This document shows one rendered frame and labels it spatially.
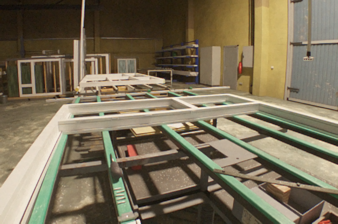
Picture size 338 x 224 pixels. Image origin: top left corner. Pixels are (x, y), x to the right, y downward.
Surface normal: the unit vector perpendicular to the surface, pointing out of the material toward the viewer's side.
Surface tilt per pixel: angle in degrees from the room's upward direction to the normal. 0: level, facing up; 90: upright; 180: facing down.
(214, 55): 90
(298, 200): 90
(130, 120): 90
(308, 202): 90
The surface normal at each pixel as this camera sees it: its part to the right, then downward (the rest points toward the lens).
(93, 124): 0.35, 0.16
